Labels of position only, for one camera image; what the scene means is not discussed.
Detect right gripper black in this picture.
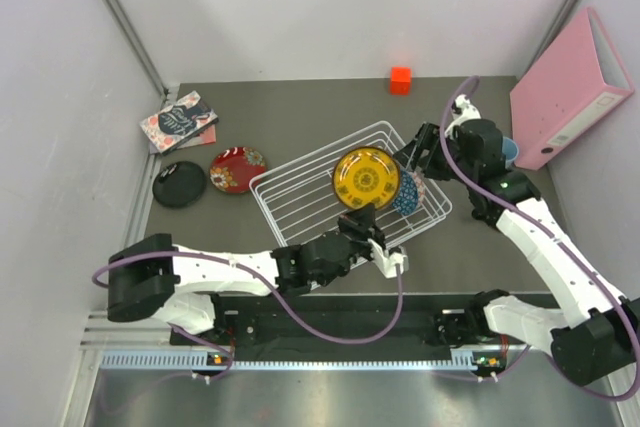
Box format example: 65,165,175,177
393,122,477,186

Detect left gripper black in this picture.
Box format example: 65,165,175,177
337,202,386,270

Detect blue white patterned bowl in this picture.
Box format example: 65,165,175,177
392,170,426,216

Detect yellow patterned plate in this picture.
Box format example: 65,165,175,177
331,146,401,210

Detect red floral plate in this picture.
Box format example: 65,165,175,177
209,147,267,194

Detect black plate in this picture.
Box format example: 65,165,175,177
152,161,207,209

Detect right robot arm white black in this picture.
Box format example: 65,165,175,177
393,119,639,386

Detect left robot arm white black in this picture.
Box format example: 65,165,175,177
106,205,402,344

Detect orange cube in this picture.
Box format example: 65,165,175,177
389,66,412,96

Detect light blue cup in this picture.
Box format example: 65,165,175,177
502,137,519,168

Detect pink book underneath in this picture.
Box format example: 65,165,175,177
179,125,217,149

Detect Little Women book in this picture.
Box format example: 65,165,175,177
139,91,219,155

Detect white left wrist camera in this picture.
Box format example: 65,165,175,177
368,239,409,279

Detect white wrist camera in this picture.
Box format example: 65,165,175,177
368,239,409,279
445,94,482,138

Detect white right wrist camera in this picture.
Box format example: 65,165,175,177
445,94,482,138

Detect white wire dish rack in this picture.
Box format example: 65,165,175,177
250,121,452,248

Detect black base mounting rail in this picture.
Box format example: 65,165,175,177
199,294,500,362

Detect pink ring binder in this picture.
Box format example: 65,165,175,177
510,7,634,170

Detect aluminium frame post left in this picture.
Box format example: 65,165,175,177
102,0,168,98

